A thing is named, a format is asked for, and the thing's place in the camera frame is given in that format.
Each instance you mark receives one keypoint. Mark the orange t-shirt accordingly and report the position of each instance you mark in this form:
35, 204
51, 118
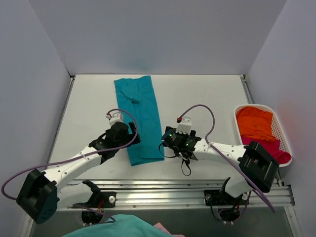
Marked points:
255, 124

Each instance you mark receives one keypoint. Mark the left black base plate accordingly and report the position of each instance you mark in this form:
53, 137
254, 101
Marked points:
98, 198

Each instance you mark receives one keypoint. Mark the aluminium rail frame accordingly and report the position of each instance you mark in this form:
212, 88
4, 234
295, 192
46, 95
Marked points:
163, 194

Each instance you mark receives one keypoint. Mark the teal t-shirt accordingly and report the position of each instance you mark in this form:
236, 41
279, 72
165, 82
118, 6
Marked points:
137, 97

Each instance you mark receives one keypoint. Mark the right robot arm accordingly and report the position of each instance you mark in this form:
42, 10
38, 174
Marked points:
256, 166

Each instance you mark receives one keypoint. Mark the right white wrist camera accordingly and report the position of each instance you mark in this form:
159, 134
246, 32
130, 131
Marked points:
184, 126

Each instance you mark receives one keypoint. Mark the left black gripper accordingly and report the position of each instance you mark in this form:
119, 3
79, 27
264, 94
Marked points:
133, 132

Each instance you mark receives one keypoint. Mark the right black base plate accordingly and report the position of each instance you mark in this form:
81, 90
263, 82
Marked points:
217, 197

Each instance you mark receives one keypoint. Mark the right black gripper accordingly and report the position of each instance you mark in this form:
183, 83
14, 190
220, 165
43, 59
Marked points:
168, 136

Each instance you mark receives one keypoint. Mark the white plastic basket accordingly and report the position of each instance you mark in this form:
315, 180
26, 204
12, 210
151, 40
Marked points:
276, 127

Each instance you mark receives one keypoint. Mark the pink cloth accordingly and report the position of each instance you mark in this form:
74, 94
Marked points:
162, 228

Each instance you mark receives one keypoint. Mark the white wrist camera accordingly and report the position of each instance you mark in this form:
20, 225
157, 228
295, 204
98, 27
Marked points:
184, 126
115, 117

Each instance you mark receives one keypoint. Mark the light green cloth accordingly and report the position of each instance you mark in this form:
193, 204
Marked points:
124, 226

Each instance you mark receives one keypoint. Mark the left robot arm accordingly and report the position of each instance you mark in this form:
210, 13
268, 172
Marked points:
38, 196

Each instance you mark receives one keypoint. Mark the magenta t-shirt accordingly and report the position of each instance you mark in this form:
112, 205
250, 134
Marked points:
272, 147

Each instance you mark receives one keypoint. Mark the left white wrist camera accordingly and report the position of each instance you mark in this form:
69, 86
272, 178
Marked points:
115, 117

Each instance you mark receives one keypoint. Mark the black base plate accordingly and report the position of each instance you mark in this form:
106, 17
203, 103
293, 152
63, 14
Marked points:
217, 197
98, 198

